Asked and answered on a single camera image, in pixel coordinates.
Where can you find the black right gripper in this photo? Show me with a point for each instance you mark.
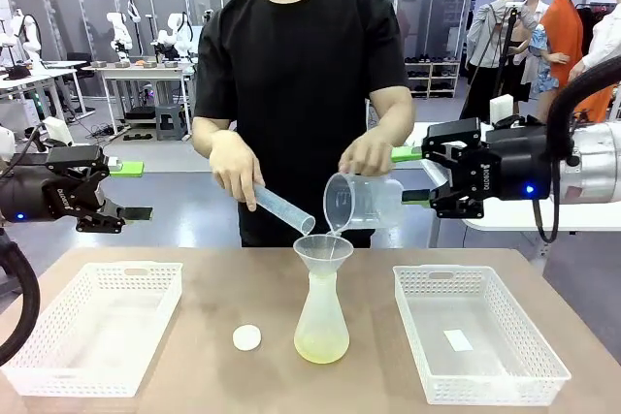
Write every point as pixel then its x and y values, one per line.
pixel 514 167

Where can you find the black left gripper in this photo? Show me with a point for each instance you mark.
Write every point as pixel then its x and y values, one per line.
pixel 53 196

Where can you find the clear plastic measuring cup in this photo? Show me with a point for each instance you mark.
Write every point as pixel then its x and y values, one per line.
pixel 369 205

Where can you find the translucent plastic funnel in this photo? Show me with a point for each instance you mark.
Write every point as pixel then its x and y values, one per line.
pixel 322 259

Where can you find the clear graduated cylinder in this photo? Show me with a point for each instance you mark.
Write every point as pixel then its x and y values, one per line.
pixel 286 210

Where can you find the white round flask cap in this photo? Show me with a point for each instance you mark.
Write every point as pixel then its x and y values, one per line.
pixel 246 337

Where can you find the person's left forearm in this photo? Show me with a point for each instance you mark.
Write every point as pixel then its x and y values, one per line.
pixel 393 113

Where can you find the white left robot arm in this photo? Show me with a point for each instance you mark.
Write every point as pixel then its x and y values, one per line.
pixel 5 142

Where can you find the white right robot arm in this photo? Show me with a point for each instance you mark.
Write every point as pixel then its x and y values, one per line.
pixel 592 162

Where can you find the person's right forearm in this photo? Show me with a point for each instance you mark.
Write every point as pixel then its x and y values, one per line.
pixel 211 130

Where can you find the person's left hand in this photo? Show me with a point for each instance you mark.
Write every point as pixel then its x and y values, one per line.
pixel 369 154

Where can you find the person's right hand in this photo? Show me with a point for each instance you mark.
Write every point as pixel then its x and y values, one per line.
pixel 238 167

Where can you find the white table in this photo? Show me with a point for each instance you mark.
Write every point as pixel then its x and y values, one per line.
pixel 509 224

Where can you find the white shoe shelf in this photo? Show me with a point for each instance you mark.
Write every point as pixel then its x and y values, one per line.
pixel 432 77

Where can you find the grey plastic stool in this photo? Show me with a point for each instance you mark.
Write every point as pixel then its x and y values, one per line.
pixel 171 123

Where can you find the white workbench with robots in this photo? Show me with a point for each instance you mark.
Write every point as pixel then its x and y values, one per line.
pixel 140 70

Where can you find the white office desk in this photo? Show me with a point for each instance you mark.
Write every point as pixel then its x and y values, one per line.
pixel 43 67

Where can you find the black tripod stand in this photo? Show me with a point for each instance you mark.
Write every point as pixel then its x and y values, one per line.
pixel 504 45

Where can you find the figure in blue floral dress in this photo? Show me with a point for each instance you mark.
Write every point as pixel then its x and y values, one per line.
pixel 541 60

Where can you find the mannequin in grey shirt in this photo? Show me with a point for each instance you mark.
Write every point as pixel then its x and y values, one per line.
pixel 485 31

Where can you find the white perforated basket with label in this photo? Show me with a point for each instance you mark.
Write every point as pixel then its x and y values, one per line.
pixel 436 336

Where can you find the white paper label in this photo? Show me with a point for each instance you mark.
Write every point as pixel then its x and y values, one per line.
pixel 458 340

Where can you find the mannequin in orange coat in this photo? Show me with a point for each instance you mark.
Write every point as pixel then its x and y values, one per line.
pixel 563 36

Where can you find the person in black t-shirt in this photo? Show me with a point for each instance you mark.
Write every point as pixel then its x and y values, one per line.
pixel 301 70

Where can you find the mannequin in white shirt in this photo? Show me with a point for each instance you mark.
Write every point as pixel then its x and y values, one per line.
pixel 604 41

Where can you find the translucent white conical flask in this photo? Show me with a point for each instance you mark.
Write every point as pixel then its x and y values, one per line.
pixel 321 327

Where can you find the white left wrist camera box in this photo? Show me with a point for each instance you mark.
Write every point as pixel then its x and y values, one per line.
pixel 58 130

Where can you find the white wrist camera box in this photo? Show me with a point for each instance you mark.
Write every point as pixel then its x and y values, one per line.
pixel 58 130
pixel 502 106

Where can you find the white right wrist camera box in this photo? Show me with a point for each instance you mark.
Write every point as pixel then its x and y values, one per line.
pixel 502 106

